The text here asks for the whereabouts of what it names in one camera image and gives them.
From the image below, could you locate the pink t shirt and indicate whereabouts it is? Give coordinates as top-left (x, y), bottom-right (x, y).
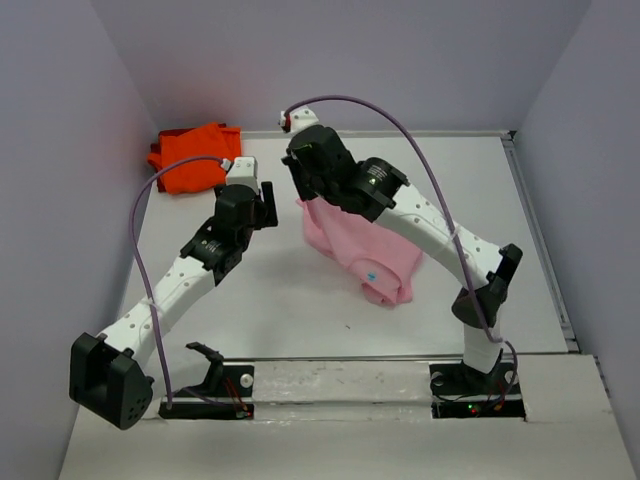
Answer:
top-left (297, 198), bottom-right (423, 307)

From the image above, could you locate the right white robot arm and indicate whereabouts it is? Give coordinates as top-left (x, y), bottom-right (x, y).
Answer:
top-left (282, 124), bottom-right (522, 392)

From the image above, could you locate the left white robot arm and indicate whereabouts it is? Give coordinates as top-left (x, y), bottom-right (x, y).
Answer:
top-left (69, 182), bottom-right (278, 430)

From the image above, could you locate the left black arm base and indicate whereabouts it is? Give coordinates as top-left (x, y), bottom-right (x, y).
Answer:
top-left (158, 342), bottom-right (255, 421)

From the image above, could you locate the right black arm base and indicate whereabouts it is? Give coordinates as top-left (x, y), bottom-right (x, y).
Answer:
top-left (429, 362), bottom-right (526, 419)

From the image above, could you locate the orange folded t shirt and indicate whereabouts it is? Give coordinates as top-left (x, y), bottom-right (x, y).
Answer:
top-left (146, 121), bottom-right (245, 196)

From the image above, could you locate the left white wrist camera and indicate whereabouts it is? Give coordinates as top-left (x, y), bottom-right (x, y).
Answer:
top-left (225, 156), bottom-right (259, 192)

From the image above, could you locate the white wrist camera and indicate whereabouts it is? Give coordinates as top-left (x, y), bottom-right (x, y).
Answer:
top-left (278, 107), bottom-right (319, 135)
top-left (225, 156), bottom-right (259, 192)

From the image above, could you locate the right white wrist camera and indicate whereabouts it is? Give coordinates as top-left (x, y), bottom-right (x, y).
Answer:
top-left (278, 107), bottom-right (319, 135)

